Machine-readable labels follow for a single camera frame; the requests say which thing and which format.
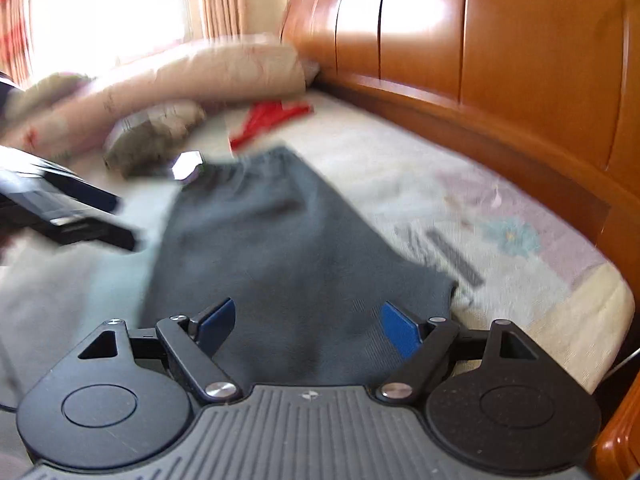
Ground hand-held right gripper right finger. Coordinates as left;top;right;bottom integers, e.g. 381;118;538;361
376;301;540;403

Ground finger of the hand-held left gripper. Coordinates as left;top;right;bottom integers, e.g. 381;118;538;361
30;157;122;213
0;192;140;253

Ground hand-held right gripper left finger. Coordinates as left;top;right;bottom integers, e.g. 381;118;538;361
77;297;242;405

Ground dark grey pants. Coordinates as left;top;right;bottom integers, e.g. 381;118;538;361
139;146;458;386

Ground crumpled grey garment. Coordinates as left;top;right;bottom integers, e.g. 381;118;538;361
102;100;207;177

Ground black smartphone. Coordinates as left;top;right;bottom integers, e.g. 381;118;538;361
170;150;206;182

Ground bed with patchwork sheet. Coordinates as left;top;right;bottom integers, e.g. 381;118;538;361
0;87;636;466

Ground folded floral quilt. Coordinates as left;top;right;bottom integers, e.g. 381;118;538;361
5;35;313;161

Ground window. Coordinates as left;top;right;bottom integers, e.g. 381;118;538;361
30;0;203;68

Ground red folding fan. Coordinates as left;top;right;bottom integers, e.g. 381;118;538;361
229;100;313;150

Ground wooden headboard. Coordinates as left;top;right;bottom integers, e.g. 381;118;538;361
280;0;640;480

